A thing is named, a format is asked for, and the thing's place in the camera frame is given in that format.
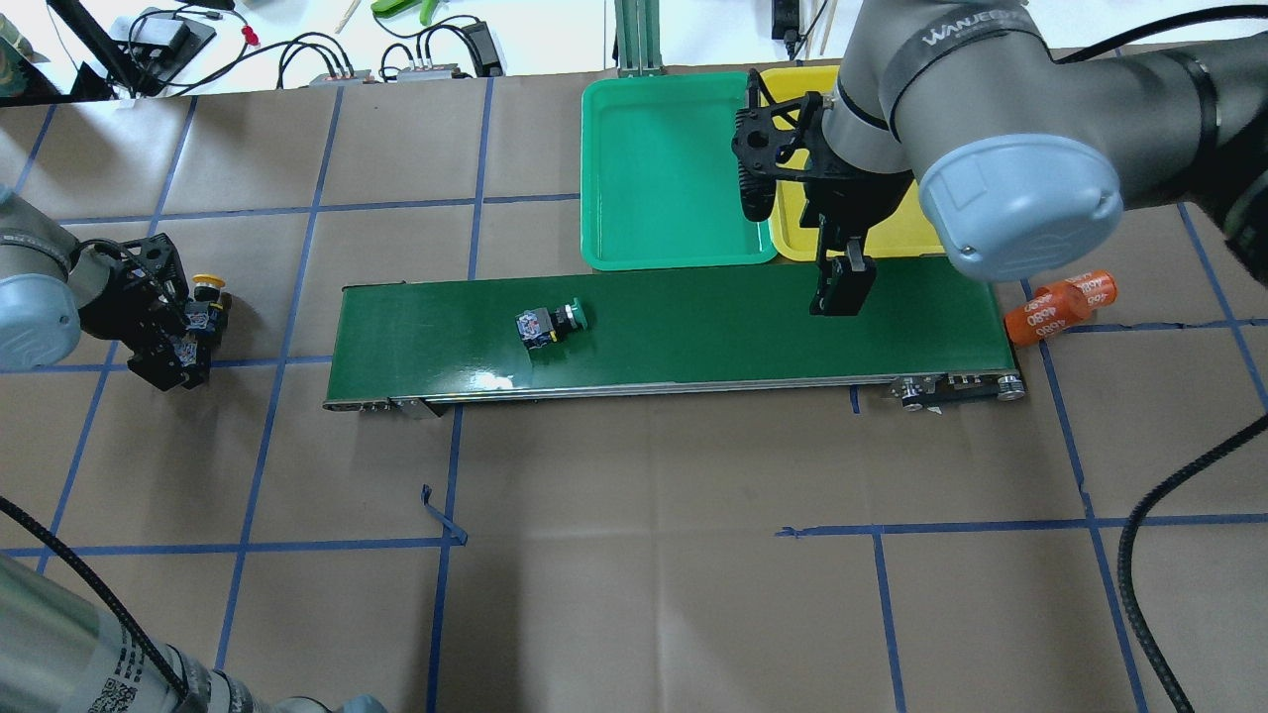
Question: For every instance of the green reach grabber tool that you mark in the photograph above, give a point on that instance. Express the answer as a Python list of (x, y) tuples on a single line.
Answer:
[(425, 10)]

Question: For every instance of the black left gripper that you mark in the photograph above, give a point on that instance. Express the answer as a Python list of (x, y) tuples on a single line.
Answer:
[(117, 308)]

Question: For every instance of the orange cylinder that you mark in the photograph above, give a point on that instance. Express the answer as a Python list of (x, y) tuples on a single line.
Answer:
[(1034, 322), (1097, 287)]

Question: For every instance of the aluminium frame post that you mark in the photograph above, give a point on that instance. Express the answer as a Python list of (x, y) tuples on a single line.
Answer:
[(637, 42)]

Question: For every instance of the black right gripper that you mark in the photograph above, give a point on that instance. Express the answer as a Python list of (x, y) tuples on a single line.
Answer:
[(860, 195)]

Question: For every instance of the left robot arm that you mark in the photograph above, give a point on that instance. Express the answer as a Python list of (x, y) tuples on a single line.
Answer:
[(55, 288)]

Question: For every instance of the green mushroom button switch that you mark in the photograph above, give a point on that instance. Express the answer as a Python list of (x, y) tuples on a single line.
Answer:
[(541, 327)]

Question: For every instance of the green plastic tray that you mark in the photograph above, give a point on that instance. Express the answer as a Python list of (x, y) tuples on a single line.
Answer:
[(659, 181)]

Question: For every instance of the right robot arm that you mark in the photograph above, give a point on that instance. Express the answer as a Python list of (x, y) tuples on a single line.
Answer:
[(1023, 161)]

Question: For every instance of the black power adapter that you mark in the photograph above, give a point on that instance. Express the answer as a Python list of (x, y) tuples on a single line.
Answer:
[(485, 54)]

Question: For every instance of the green conveyor belt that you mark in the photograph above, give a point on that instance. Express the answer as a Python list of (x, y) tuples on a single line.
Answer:
[(928, 333)]

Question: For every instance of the yellow mushroom button switch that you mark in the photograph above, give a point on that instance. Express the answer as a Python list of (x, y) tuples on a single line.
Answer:
[(206, 312)]

